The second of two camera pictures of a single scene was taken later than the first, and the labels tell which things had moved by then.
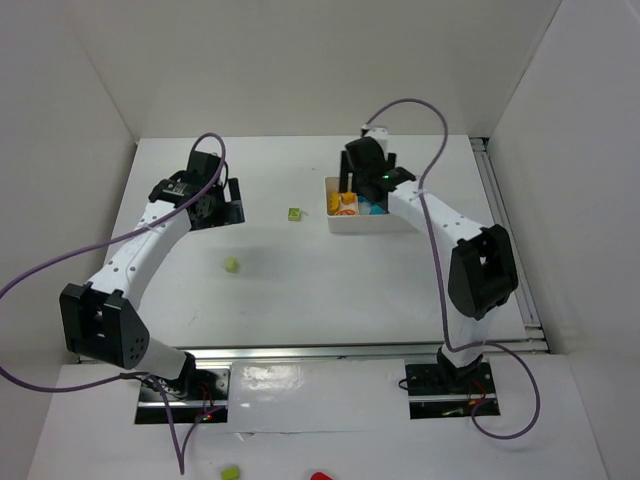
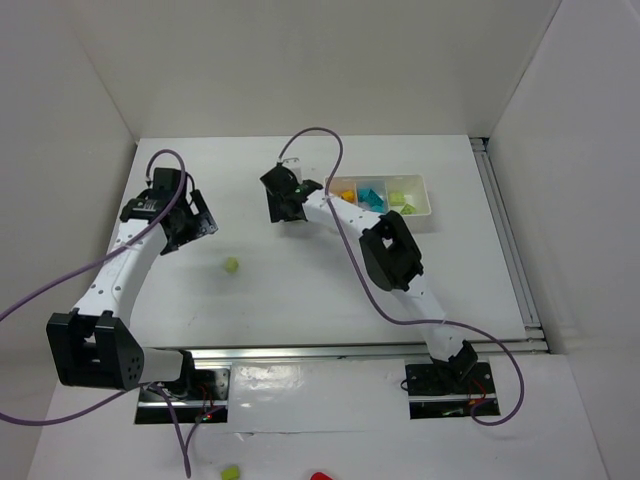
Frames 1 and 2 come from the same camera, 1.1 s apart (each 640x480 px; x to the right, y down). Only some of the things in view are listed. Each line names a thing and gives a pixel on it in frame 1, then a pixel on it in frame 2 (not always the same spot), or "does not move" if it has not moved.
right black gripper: x=353 y=176 to x=279 y=204
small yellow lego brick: x=347 y=197 does not move
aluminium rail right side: x=535 y=342 does not move
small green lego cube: x=232 y=264 does not move
